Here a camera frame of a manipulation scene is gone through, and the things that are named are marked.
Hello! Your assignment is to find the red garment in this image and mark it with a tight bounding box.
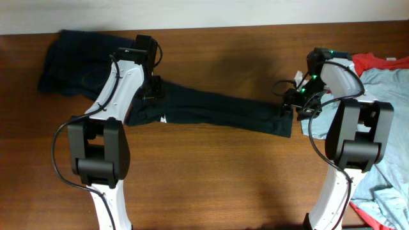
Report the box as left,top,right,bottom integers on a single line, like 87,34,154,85
352,53,408,77

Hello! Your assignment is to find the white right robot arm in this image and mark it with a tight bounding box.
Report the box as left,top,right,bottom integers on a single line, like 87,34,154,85
282,48,394,230

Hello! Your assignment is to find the folded navy blue garment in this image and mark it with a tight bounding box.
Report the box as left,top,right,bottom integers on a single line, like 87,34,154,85
38,29,134,101

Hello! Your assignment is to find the dark green t-shirt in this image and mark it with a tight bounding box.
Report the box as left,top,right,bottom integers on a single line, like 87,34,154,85
125,82,293,138

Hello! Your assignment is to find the light blue-grey t-shirt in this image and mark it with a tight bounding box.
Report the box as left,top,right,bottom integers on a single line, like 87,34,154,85
302,68,408,229

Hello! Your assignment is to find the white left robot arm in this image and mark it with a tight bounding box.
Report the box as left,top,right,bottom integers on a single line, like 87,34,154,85
67,48,160,229

